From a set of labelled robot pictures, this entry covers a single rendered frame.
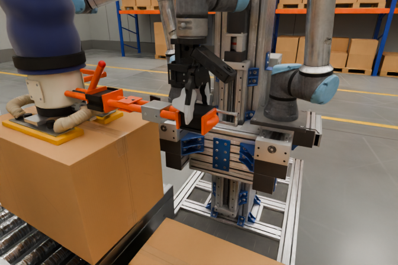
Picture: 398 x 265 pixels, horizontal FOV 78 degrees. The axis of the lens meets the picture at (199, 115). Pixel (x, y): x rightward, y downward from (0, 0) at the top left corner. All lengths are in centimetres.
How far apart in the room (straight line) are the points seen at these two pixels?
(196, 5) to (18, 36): 59
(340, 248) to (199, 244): 118
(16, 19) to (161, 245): 98
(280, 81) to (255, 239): 100
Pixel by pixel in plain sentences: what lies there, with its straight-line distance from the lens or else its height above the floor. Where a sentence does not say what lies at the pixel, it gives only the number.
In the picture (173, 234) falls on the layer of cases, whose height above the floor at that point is 54.
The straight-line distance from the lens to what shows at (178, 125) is 65.
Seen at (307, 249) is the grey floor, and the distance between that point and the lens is 202.
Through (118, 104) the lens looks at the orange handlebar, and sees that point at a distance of 79.
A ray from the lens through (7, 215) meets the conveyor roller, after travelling 163.
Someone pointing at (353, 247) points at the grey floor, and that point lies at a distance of 216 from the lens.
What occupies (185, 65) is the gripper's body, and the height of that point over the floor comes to 134.
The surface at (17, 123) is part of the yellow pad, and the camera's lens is 112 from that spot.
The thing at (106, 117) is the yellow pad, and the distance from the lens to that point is 102.
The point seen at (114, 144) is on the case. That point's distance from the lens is 87.
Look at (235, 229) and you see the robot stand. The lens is 172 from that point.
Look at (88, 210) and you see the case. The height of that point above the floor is 89.
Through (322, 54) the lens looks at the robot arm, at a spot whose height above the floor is 133.
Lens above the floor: 146
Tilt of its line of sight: 22 degrees down
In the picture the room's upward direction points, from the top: straight up
